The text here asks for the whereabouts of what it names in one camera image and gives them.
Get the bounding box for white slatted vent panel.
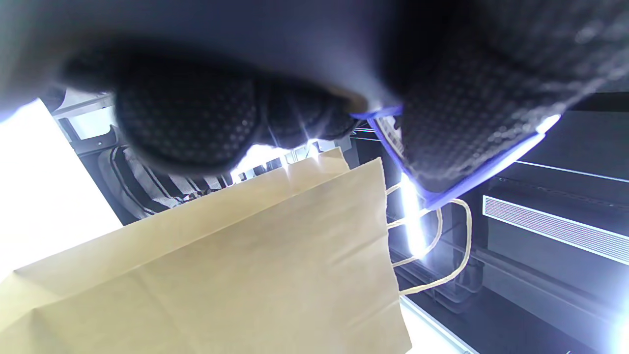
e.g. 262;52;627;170
483;195;629;266

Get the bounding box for brown paper bag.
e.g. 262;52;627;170
0;147;473;354

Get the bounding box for blue-edged packet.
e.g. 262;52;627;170
350;105;562;211

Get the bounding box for person's left hand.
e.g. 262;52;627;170
0;0;629;193

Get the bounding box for grey striped fabric seat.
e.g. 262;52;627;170
97;145;234;220

